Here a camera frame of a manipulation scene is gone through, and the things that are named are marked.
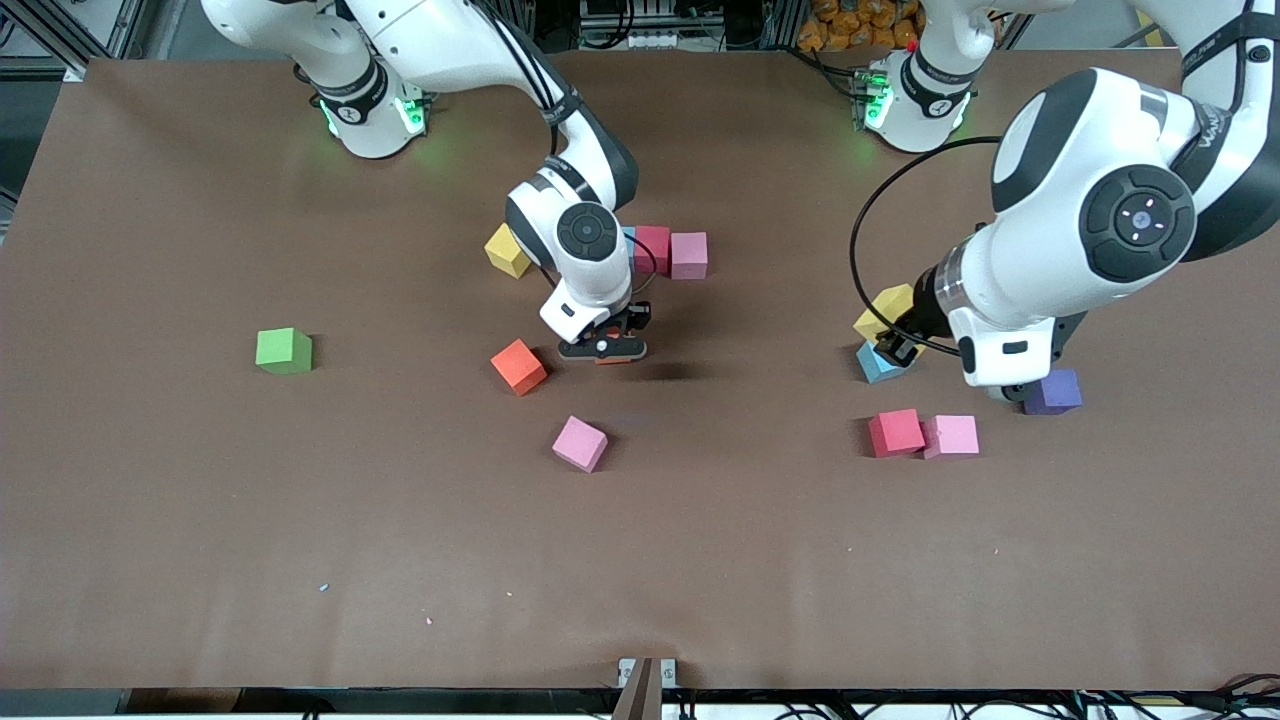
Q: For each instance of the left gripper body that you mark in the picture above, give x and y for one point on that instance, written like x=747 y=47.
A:
x=918 y=314

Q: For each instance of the yellow foam cube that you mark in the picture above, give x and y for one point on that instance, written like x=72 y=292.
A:
x=507 y=250
x=882 y=308

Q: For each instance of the orange foam cube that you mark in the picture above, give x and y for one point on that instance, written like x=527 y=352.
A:
x=519 y=366
x=613 y=360

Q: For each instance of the red foam cube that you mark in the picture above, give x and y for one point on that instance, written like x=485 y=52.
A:
x=896 y=432
x=653 y=248

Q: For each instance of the teal foam cube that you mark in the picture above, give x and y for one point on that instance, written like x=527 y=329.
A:
x=629 y=238

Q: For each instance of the pink foam cube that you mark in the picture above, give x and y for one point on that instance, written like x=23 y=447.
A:
x=951 y=436
x=580 y=444
x=689 y=255

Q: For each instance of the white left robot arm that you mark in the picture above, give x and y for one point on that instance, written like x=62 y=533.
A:
x=1100 y=130

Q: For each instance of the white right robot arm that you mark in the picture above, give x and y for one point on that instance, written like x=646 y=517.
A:
x=430 y=40

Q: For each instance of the light blue foam cube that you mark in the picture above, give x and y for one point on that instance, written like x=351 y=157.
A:
x=875 y=365

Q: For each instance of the purple foam cube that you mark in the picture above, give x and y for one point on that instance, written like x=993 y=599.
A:
x=1055 y=393

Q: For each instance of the white power strip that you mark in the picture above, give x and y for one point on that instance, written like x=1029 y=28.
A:
x=660 y=40

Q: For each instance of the green foam cube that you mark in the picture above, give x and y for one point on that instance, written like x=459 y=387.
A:
x=284 y=351

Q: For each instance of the orange bundle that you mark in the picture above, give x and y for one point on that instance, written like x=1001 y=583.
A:
x=850 y=25

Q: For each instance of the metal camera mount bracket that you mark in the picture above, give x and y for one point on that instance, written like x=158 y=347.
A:
x=645 y=680

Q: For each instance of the aluminium frame post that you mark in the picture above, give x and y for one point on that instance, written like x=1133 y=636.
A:
x=1235 y=40
x=60 y=35

